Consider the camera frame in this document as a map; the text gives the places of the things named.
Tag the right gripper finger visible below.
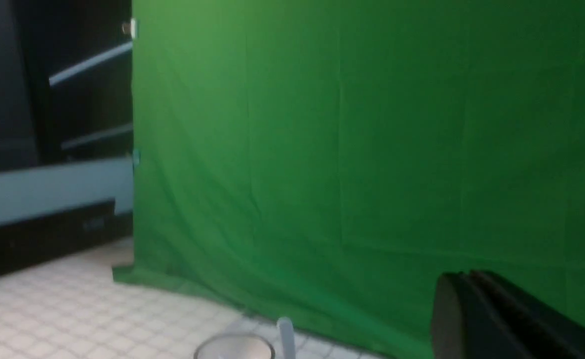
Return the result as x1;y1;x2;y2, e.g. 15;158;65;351
431;270;585;359

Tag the plain white cup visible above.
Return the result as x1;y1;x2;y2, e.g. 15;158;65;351
193;333;276;359

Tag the green backdrop cloth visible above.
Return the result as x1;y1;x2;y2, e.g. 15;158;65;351
114;0;585;359

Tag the white grid tablecloth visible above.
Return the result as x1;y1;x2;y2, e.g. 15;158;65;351
0;236;388;359

